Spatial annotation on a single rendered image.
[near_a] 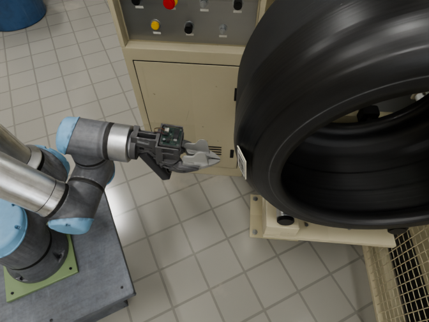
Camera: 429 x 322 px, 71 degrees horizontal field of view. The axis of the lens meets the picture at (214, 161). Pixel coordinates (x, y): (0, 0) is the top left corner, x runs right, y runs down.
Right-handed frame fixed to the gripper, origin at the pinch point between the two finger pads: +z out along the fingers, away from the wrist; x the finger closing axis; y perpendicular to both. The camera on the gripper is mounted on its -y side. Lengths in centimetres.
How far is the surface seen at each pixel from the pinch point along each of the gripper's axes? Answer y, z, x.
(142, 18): -5, -32, 64
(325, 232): -16.4, 34.6, -7.6
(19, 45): -124, -178, 181
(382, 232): -14, 51, -6
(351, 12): 43.2, 12.3, -4.9
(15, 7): -105, -185, 208
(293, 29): 37.5, 7.1, -1.1
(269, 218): -12.5, 17.4, -7.4
